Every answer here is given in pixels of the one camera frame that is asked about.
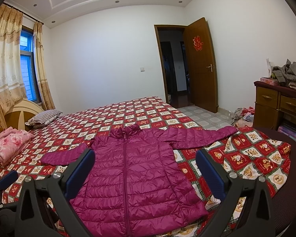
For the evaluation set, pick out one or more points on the left beige curtain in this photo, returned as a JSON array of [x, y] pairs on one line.
[[12, 88]]

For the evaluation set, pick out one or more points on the red door decoration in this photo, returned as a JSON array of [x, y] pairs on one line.
[[197, 43]]

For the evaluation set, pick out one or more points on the brown wooden dresser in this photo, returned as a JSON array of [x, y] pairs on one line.
[[275, 107]]

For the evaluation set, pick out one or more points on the folded pink floral blanket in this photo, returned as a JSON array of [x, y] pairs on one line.
[[12, 141]]

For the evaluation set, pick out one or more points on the right beige curtain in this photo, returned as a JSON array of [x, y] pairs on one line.
[[43, 85]]

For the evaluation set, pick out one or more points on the red patterned bed quilt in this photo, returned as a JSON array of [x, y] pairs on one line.
[[249, 152]]

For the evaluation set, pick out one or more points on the brown wooden door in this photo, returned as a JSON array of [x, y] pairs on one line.
[[203, 82]]

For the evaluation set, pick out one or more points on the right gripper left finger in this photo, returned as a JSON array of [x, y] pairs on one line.
[[45, 202]]

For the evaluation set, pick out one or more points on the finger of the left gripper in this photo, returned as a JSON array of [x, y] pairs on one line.
[[8, 179]]

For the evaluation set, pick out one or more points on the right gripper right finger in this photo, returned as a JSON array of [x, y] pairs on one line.
[[257, 215]]

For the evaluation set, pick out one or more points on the striped grey pillow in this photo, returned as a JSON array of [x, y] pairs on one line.
[[43, 119]]

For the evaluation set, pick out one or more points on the magenta puffer jacket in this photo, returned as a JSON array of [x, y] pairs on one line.
[[136, 187]]

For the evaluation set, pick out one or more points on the beige curtain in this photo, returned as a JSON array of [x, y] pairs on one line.
[[12, 88], [43, 85]]

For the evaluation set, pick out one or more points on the cream wooden headboard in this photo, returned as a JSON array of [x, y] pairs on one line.
[[23, 111]]

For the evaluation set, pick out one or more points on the grey clothes pile on dresser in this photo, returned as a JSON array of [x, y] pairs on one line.
[[285, 75]]

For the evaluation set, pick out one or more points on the blue window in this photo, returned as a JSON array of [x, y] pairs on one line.
[[27, 65]]

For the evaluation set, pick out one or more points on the clothes pile on floor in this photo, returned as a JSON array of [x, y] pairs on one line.
[[243, 117]]

